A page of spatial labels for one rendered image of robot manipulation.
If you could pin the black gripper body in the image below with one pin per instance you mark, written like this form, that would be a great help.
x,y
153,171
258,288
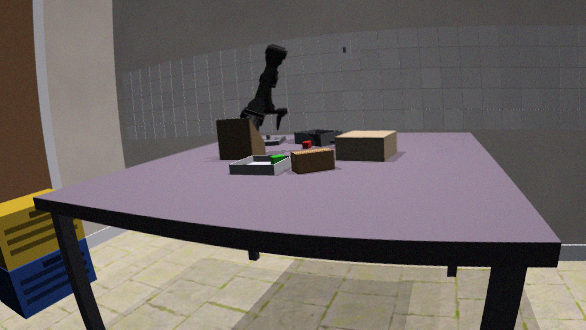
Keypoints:
x,y
268,105

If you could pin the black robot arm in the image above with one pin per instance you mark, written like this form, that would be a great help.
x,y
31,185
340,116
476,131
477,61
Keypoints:
x,y
274,57

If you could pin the white square tray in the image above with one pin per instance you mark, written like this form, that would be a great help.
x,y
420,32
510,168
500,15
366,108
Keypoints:
x,y
255,165

